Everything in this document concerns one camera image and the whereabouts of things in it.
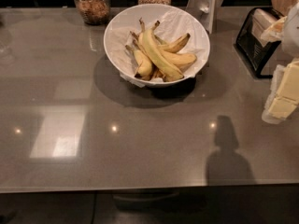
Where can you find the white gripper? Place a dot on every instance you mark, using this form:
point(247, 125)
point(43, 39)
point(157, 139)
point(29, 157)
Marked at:
point(291, 33)

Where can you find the long front banana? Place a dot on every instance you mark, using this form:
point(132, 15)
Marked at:
point(170, 72)

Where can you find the right lower banana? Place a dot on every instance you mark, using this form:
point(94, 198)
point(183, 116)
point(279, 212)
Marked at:
point(180, 60)

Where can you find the upper right banana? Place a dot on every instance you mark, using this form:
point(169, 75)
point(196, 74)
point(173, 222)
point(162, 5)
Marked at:
point(172, 47)

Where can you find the white paper bowl liner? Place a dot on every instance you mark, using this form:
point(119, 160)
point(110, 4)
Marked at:
point(176, 24)

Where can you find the small left banana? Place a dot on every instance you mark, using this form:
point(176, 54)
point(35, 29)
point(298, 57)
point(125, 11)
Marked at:
point(144, 65)

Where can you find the white bowl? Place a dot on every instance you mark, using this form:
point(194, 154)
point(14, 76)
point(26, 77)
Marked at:
point(124, 19)

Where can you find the glass jar with nuts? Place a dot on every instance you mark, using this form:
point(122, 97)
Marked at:
point(93, 12)

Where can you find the black wire napkin holder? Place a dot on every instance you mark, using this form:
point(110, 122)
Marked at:
point(255, 51)

